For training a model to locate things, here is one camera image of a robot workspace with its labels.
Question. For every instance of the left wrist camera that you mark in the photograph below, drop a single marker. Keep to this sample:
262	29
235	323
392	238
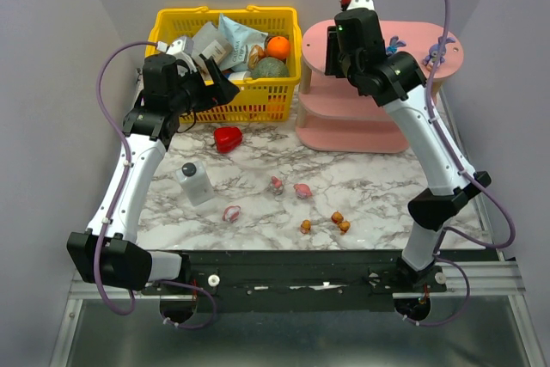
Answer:
181	49

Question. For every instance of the orange bear toy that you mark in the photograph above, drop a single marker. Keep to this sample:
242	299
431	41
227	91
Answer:
305	227
337	217
344	226

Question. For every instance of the yellow plastic shopping basket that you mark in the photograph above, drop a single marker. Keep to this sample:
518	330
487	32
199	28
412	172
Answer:
266	99

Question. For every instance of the white bottle black cap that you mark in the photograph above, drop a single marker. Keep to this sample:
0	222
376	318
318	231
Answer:
195	182

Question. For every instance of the orange toy fruit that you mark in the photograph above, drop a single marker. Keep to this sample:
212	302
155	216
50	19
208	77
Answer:
278	47

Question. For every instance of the pink three-tier shelf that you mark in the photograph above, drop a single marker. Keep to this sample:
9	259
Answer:
331	116

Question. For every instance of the pink white toy figure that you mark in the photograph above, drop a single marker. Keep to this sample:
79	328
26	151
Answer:
231	213

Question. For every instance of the purple bunny toy blue bow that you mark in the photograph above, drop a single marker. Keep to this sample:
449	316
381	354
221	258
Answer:
394	45

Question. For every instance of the grey paper pouch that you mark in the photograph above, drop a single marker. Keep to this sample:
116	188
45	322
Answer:
209	42

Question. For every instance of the green toy melon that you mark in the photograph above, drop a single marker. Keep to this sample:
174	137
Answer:
270	67

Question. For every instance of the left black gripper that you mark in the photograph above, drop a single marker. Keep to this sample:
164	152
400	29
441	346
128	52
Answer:
205	84

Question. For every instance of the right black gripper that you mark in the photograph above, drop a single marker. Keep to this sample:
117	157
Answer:
331	58

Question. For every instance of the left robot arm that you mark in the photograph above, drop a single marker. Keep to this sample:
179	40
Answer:
106	253

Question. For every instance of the light blue cassava chips bag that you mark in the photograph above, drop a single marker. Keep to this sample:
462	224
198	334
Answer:
247	44

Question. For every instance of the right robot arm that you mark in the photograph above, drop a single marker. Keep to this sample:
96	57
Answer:
363	89

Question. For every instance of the pink toy figure lying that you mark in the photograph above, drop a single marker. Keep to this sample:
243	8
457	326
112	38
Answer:
302	191

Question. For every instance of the pink bunny toy standing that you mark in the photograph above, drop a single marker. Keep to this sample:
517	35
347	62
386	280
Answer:
276	185

